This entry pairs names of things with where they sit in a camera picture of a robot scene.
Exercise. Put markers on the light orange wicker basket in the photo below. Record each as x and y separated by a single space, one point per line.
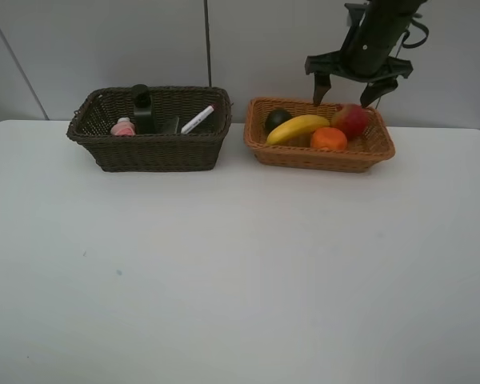
373 146

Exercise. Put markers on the red pomegranate fruit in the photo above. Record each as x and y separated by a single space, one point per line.
350 119

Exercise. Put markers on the black pump bottle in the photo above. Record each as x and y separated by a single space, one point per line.
143 110

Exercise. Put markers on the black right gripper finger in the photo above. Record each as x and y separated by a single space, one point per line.
322 85
376 90

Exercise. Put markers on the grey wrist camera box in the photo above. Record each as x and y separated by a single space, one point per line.
355 13

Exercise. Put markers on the yellow banana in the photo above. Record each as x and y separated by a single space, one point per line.
295 127

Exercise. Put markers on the pink bottle white cap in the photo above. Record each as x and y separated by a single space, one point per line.
123 127

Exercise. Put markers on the dark mangosteen fruit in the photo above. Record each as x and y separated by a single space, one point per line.
275 118

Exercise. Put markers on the orange fruit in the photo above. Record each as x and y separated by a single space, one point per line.
328 138

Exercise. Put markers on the dark brown wicker basket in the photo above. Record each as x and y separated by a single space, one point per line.
160 152

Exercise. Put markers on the black felt board eraser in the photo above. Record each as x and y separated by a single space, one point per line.
170 126

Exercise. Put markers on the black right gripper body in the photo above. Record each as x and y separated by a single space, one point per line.
365 52

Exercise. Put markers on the white marker pen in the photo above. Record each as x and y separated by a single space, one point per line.
197 119

